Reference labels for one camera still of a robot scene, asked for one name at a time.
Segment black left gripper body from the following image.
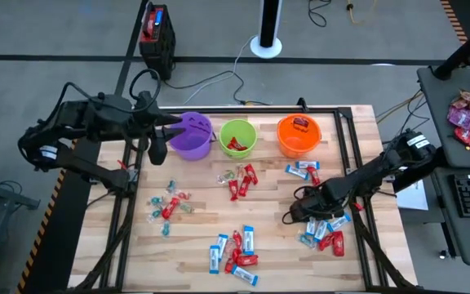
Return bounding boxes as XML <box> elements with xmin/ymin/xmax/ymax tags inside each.
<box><xmin>124</xmin><ymin>91</ymin><xmax>157</xmax><ymax>142</ymax></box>

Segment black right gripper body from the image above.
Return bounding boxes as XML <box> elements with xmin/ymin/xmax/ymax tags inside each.
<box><xmin>288</xmin><ymin>181</ymin><xmax>348</xmax><ymax>221</ymax></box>

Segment orange halloween bucket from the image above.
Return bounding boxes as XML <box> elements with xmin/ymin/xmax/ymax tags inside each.
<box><xmin>276</xmin><ymin>113</ymin><xmax>323</xmax><ymax>159</ymax></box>

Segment purple halloween bucket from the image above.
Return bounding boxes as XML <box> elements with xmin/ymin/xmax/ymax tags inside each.
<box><xmin>168</xmin><ymin>111</ymin><xmax>215</xmax><ymax>163</ymax></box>

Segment green halloween bucket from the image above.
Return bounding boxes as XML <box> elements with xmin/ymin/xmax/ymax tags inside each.
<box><xmin>218</xmin><ymin>118</ymin><xmax>259</xmax><ymax>160</ymax></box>

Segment purple candy packets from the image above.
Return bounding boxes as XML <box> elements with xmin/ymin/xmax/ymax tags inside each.
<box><xmin>446</xmin><ymin>105</ymin><xmax>470</xmax><ymax>130</ymax></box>

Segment black red power station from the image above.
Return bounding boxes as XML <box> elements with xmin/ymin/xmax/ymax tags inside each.
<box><xmin>138</xmin><ymin>2</ymin><xmax>177</xmax><ymax>82</ymax></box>

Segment white paper sheet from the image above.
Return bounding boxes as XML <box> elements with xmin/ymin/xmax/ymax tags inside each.
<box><xmin>396</xmin><ymin>179</ymin><xmax>430</xmax><ymax>212</ymax></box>

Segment black hazard-striped floor mat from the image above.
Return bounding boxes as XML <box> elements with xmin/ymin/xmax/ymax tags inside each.
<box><xmin>440</xmin><ymin>0</ymin><xmax>470</xmax><ymax>45</ymax></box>
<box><xmin>14</xmin><ymin>130</ymin><xmax>104</xmax><ymax>294</ymax></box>

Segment white round stand base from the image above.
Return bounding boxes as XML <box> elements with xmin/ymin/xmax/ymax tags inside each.
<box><xmin>250</xmin><ymin>0</ymin><xmax>283</xmax><ymax>60</ymax></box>

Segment grey side desk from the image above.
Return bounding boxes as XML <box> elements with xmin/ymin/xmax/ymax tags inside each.
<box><xmin>416</xmin><ymin>65</ymin><xmax>470</xmax><ymax>266</ymax></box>

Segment grey metal stand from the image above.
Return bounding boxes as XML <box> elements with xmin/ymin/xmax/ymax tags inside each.
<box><xmin>0</xmin><ymin>165</ymin><xmax>41</xmax><ymax>294</ymax></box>

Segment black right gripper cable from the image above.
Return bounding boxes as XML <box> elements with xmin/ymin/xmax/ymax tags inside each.
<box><xmin>282</xmin><ymin>185</ymin><xmax>313</xmax><ymax>225</ymax></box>

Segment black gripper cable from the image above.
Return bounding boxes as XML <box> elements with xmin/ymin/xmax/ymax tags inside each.
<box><xmin>128</xmin><ymin>68</ymin><xmax>162</xmax><ymax>114</ymax></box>
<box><xmin>282</xmin><ymin>185</ymin><xmax>313</xmax><ymax>225</ymax></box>

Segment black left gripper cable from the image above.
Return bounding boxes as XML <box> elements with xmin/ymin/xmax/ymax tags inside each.
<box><xmin>128</xmin><ymin>68</ymin><xmax>162</xmax><ymax>114</ymax></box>

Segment white floor cable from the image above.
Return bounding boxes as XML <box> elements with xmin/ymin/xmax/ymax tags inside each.
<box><xmin>182</xmin><ymin>35</ymin><xmax>256</xmax><ymax>105</ymax></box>

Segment yellow cable beside table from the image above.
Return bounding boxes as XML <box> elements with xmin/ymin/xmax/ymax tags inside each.
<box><xmin>375</xmin><ymin>89</ymin><xmax>423</xmax><ymax>122</ymax></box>

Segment black cable beside table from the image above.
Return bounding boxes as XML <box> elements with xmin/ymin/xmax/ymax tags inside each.
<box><xmin>381</xmin><ymin>91</ymin><xmax>432</xmax><ymax>144</ymax></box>

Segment black coiled floor cable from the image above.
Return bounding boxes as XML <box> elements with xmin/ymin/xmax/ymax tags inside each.
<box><xmin>307</xmin><ymin>0</ymin><xmax>333</xmax><ymax>29</ymax></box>

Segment yellow floor cable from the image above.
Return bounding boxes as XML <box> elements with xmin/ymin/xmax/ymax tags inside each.
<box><xmin>345</xmin><ymin>0</ymin><xmax>379</xmax><ymax>25</ymax></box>

